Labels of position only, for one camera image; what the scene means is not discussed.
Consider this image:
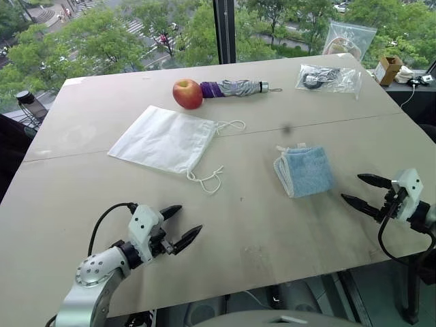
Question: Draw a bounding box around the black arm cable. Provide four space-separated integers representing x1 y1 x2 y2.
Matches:
377 213 436 270
87 202 139 257

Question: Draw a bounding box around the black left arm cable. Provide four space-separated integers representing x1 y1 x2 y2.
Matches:
87 202 139 257

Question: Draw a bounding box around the white drawstring bag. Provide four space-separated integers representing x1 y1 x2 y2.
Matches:
107 105 247 197

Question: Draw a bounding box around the black window frame post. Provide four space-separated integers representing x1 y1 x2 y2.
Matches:
212 0 238 65

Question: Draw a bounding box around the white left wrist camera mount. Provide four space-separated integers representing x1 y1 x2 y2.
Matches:
127 204 165 264

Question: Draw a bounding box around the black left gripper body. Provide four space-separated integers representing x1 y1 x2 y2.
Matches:
146 227 177 260

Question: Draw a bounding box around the white cloth bundle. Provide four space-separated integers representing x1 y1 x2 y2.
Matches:
396 65 415 84

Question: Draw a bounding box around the small cardboard box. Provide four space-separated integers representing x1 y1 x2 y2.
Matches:
374 55 405 87

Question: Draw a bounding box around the clear zip bag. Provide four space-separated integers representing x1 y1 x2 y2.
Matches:
321 20 378 63

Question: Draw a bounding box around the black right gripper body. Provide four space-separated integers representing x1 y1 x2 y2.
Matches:
377 186 409 224

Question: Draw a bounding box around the small white charger device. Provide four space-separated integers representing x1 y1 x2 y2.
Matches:
409 75 434 87

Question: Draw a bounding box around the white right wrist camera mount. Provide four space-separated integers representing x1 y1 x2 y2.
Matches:
390 168 425 223

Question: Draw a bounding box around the red apple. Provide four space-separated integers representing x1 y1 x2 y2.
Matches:
172 78 204 110

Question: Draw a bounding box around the black stand under table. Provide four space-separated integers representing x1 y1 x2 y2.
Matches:
384 250 436 325

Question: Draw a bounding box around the white charger cable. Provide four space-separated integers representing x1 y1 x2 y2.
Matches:
399 84 417 110

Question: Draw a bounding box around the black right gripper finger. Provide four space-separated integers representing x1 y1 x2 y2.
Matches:
357 173 393 189
341 193 385 224

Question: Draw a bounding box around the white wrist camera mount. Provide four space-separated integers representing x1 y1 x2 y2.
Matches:
127 204 165 264
390 168 425 223

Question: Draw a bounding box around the folded purple grey umbrella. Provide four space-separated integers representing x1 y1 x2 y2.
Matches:
199 79 283 100

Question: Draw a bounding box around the clear bag with black parts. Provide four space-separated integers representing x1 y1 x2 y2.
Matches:
294 63 362 100

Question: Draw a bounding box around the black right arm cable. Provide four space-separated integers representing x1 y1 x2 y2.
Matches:
377 213 436 270

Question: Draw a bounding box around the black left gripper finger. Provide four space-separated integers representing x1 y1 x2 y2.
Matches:
172 224 204 256
159 204 183 223

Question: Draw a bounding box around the folded blue towel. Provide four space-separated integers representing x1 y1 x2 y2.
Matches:
273 144 336 199

